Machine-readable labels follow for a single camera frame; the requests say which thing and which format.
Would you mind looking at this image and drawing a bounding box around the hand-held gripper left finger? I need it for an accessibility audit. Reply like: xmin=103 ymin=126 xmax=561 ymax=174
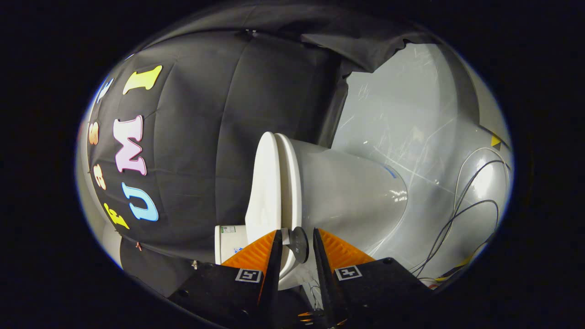
xmin=167 ymin=229 xmax=284 ymax=329

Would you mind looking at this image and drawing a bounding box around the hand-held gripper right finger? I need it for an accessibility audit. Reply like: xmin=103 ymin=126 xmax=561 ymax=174
xmin=312 ymin=227 xmax=433 ymax=325

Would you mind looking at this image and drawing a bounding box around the black round lid handle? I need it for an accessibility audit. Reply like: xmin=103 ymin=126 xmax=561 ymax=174
xmin=287 ymin=226 xmax=310 ymax=264

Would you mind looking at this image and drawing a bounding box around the white toilet lid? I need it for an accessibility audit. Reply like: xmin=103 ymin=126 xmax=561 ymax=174
xmin=245 ymin=132 xmax=283 ymax=247

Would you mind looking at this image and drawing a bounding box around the white ceramic toilet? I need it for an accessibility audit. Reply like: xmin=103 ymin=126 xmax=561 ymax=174
xmin=215 ymin=137 xmax=409 ymax=275

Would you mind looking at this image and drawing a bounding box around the black backdrop cloth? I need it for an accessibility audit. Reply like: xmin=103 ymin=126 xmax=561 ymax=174
xmin=86 ymin=5 xmax=439 ymax=297

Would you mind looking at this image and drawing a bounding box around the thin black floor cable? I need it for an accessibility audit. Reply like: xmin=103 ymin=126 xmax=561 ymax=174
xmin=414 ymin=160 xmax=508 ymax=277

